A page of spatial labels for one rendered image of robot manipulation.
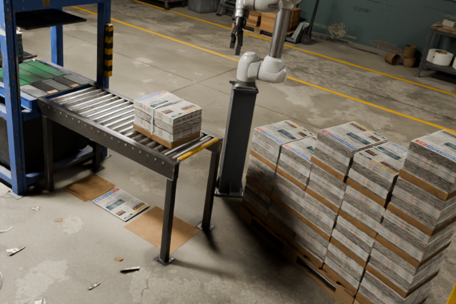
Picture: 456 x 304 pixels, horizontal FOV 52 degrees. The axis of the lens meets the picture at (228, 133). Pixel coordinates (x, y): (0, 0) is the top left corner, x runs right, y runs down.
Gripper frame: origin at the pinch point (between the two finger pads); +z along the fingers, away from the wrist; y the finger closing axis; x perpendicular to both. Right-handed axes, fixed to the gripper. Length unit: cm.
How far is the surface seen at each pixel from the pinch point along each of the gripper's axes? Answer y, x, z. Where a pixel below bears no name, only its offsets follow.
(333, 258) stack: -57, 78, 117
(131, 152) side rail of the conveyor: -9, -60, 75
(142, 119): -12, -59, 51
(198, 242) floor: -70, -21, 129
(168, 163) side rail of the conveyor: -1, -28, 78
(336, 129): -37, 68, 34
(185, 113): -9, -28, 43
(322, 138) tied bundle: -30, 60, 43
